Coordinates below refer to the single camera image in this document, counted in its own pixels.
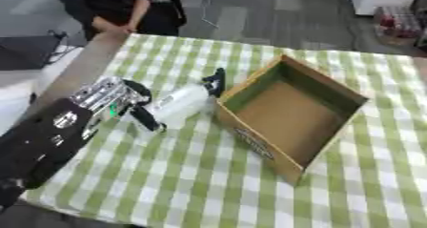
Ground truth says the tan cardboard box green inside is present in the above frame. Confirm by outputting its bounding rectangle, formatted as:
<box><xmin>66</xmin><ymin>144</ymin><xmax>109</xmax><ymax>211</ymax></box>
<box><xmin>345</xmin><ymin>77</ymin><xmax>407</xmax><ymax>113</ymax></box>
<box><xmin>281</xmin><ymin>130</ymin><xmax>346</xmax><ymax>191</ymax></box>
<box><xmin>213</xmin><ymin>53</ymin><xmax>371</xmax><ymax>186</ymax></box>

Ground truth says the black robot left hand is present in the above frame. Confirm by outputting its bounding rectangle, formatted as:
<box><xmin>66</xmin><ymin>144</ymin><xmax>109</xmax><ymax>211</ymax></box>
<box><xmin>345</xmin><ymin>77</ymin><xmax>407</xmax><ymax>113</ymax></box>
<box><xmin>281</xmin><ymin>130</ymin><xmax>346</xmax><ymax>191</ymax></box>
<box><xmin>120</xmin><ymin>78</ymin><xmax>169</xmax><ymax>134</ymax></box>

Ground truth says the white spray bottle black trigger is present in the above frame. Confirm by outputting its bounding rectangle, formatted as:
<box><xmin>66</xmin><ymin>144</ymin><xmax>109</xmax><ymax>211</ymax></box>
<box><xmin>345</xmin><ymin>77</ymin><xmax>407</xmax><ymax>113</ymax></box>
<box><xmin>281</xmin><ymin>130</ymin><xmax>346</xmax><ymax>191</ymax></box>
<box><xmin>145</xmin><ymin>67</ymin><xmax>227</xmax><ymax>129</ymax></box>

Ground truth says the pack of red cans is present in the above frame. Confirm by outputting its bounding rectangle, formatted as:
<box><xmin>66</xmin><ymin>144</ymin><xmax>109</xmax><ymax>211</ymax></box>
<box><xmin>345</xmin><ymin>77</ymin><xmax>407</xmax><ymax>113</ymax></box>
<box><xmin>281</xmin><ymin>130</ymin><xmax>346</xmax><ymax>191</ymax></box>
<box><xmin>372</xmin><ymin>5</ymin><xmax>426</xmax><ymax>47</ymax></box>

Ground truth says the black laptop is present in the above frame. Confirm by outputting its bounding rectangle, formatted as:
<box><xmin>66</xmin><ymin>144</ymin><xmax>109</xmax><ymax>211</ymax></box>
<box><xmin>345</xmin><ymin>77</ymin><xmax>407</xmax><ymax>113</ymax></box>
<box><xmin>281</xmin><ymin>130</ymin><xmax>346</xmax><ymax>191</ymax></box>
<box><xmin>0</xmin><ymin>35</ymin><xmax>64</xmax><ymax>72</ymax></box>

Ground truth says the black cable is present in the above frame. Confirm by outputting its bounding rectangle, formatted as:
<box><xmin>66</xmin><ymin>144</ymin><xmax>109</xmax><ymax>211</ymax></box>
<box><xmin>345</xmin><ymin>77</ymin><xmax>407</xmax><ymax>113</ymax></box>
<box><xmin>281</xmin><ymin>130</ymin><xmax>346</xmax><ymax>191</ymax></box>
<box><xmin>41</xmin><ymin>30</ymin><xmax>80</xmax><ymax>66</ymax></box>

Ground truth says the person's hand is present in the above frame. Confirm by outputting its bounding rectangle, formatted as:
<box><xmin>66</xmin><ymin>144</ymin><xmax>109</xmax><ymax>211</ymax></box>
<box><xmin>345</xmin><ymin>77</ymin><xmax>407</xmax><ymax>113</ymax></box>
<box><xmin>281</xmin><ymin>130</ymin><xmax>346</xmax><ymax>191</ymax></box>
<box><xmin>90</xmin><ymin>15</ymin><xmax>139</xmax><ymax>35</ymax></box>

